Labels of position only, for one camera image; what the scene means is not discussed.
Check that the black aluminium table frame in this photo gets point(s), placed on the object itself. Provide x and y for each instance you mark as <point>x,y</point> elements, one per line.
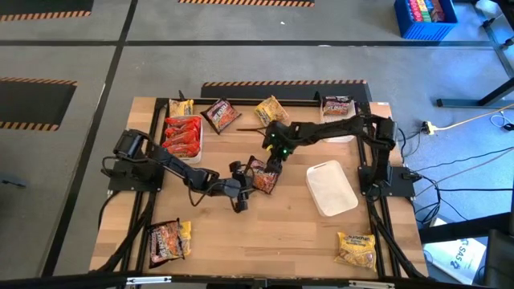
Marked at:
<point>305,101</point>

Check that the black metal desk stand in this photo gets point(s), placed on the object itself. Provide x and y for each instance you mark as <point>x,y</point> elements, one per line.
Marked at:
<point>462,102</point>

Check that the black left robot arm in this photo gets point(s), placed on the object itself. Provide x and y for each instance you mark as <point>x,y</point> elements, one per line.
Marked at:
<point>176,166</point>

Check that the dark red small box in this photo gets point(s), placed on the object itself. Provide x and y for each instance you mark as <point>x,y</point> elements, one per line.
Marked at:
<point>437,10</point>

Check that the yellow creamy noodle pack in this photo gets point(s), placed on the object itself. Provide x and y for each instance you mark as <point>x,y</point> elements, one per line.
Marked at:
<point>355,251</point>
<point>186,237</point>
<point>180,107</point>
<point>271,111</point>

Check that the black chair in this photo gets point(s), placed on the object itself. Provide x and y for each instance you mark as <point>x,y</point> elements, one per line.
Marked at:
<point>500,261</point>

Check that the black Fire Noodle pack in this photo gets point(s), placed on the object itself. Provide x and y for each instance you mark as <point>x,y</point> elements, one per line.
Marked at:
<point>263,178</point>
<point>164,243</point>
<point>221,116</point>
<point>337,106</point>

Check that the black hazard-striped floor mat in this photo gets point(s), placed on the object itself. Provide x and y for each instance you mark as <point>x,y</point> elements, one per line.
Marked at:
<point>281,90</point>
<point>40,5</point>
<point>241,3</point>
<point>32,104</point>

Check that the black camera rig beam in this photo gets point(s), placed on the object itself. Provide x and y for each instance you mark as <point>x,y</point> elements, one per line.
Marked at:
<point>60,284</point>

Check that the white printed cardboard box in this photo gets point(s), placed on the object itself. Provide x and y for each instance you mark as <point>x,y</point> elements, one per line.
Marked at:
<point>454,261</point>

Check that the white plastic bin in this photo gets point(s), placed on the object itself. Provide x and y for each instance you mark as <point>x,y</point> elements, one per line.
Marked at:
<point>188,159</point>
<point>339,139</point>
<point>331,188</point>

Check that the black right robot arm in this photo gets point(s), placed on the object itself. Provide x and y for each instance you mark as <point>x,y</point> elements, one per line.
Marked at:
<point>333,126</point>

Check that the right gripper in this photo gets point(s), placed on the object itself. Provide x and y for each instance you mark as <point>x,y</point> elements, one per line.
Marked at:
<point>281,140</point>

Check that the white yellow power strip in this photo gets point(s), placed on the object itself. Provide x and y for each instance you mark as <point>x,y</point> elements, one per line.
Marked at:
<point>429,126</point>

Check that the black metal floor beam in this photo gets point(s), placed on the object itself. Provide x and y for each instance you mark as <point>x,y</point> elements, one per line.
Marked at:
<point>462,230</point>

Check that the yellow green small box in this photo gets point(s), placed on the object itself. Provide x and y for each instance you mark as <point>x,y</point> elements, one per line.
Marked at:
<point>425,14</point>

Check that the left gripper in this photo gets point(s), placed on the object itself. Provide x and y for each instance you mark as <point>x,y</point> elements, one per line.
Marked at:
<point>235,187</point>

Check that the blue plastic crate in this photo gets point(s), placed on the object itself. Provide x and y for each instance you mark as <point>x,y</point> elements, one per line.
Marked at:
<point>425,30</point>

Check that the silver metal bracket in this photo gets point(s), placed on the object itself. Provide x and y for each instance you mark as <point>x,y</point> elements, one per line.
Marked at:
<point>148,280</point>
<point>371,284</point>

